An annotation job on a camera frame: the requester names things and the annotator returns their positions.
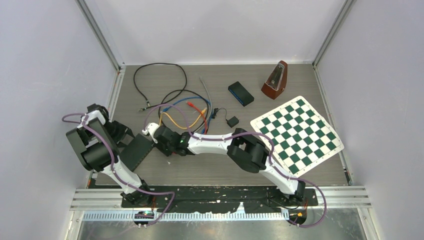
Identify long black cable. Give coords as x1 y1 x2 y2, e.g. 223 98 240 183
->
133 62 212 133

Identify dark grey network switch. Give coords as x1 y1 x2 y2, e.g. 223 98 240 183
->
118 134 154 172

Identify red ethernet cable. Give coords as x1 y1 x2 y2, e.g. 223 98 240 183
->
186 101 210 135

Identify yellow ethernet cable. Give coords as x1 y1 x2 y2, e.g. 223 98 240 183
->
159 107 209 130

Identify black power adapter with cord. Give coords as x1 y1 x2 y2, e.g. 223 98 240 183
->
210 107 240 128

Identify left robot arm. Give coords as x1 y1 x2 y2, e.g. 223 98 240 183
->
66 103 155 207

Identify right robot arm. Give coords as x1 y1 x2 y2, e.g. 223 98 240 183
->
149 125 306 205

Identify brown metronome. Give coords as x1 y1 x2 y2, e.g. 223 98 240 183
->
261 60 288 100

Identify green white chessboard mat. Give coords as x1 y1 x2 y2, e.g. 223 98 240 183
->
250 96 344 178

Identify blue ethernet cable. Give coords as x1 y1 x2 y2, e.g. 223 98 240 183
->
161 96 213 135

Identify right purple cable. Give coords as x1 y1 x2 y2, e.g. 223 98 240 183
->
143 104 328 229

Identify purple cable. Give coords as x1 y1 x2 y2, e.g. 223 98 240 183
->
61 112 176 226
143 104 328 229

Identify grey ethernet cable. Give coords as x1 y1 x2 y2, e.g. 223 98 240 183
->
199 77 214 133

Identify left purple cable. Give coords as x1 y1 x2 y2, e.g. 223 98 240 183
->
61 112 176 226

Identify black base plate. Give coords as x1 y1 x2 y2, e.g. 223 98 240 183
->
121 185 318 214

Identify small black blue switch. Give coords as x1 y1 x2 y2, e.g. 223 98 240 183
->
228 81 255 107

